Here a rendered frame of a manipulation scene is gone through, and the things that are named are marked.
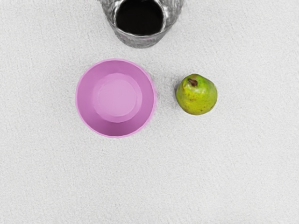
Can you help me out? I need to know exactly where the pink bowl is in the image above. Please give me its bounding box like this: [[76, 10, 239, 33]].
[[75, 58, 156, 139]]

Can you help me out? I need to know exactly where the green pear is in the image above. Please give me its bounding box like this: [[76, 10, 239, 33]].
[[175, 73, 218, 116]]

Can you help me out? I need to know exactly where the silver metal cup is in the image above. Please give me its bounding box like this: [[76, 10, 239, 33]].
[[98, 0, 185, 49]]

